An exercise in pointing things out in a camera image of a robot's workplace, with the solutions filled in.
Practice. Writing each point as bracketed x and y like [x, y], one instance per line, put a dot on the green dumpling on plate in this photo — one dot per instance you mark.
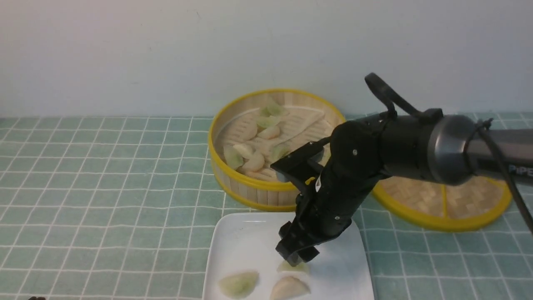
[240, 285]

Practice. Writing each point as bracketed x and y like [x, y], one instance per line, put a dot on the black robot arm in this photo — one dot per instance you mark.
[436, 148]

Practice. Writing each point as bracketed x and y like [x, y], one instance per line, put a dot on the white dumpling on plate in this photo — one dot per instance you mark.
[288, 288]

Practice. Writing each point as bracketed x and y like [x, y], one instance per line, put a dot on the green checkered tablecloth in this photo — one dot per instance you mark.
[125, 208]

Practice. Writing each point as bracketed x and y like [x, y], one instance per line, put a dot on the yellow bamboo steamer lid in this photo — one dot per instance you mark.
[467, 207]

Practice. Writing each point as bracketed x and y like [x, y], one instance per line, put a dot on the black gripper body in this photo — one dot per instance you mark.
[326, 210]

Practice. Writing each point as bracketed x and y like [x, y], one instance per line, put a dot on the white dumpling in steamer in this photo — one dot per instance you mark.
[245, 150]
[278, 152]

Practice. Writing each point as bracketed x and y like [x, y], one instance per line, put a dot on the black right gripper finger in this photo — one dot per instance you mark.
[309, 253]

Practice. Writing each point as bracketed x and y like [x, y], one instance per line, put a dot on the white square plate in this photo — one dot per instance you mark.
[246, 242]

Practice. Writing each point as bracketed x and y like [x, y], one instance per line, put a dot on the green dumpling in steamer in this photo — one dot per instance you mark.
[273, 109]
[265, 122]
[232, 157]

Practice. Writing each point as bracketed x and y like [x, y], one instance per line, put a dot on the white steamer liner paper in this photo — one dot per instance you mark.
[300, 126]

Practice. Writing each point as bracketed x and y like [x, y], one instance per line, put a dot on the yellow bamboo steamer basket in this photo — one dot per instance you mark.
[262, 195]

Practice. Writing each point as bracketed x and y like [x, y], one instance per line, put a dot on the green dumpling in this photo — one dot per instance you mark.
[300, 267]
[265, 122]
[240, 285]
[232, 157]
[273, 109]

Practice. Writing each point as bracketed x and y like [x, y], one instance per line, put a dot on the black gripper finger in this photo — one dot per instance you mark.
[296, 257]

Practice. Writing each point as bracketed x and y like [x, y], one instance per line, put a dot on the pale pink dumpling in steamer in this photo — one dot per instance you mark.
[255, 163]
[269, 133]

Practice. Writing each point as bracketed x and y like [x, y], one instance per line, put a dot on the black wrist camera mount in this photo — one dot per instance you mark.
[302, 164]

